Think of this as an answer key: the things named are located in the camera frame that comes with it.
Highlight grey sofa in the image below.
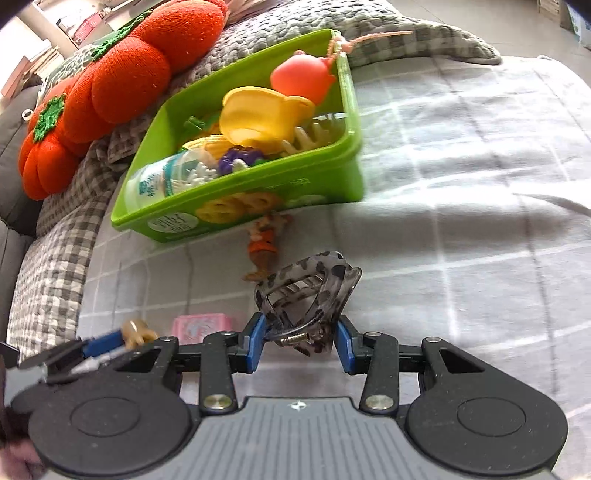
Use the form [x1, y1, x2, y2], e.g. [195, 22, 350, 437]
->
[0, 85, 44, 333]

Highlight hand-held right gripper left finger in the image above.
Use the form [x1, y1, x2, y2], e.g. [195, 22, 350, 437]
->
[99, 313, 269, 414]

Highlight checked grey quilt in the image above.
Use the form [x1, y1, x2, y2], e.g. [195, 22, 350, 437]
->
[7, 111, 153, 365]

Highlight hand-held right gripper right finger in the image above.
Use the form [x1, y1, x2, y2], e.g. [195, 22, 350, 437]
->
[335, 318, 502, 414]

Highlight orange tiger figurine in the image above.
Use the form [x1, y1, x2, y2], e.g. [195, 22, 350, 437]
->
[243, 212, 294, 282]

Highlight beige hair claw clip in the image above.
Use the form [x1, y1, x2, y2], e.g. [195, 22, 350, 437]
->
[277, 119, 345, 158]

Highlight pink beaded cord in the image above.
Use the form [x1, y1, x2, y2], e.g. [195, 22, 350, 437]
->
[325, 31, 413, 61]

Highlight small pink box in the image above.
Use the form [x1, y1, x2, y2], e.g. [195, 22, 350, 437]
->
[172, 313, 232, 344]

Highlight green plastic box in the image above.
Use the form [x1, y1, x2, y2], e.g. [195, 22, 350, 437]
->
[111, 28, 365, 244]

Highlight checked grey pillow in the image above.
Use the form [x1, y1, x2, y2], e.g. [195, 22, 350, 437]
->
[171, 0, 503, 93]

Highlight grey grid bed sheet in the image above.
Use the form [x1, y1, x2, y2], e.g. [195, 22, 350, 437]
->
[76, 55, 591, 476]

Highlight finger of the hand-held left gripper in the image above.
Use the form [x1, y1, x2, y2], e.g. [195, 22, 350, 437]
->
[46, 348, 126, 384]
[44, 330, 126, 371]

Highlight yellow toy corn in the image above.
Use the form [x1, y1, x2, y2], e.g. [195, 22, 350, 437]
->
[182, 134, 232, 158]

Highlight translucent brown hair claw clip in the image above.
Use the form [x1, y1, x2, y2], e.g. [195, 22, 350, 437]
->
[254, 250, 362, 357]

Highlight red plastic toy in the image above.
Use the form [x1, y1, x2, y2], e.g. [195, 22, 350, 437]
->
[270, 51, 338, 112]

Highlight purple toy grapes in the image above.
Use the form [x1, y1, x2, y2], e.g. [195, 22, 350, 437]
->
[218, 145, 269, 176]

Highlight orange pumpkin cushion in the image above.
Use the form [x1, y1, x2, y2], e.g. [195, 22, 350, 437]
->
[90, 0, 228, 139]
[18, 74, 112, 201]

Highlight yellow toy pot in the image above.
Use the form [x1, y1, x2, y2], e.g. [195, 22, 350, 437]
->
[218, 87, 316, 148]

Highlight clear cotton swab jar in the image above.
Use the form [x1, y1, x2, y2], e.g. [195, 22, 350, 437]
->
[126, 150, 222, 210]

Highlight small tan hair clip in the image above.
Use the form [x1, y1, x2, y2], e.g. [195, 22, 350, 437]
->
[121, 320, 158, 350]

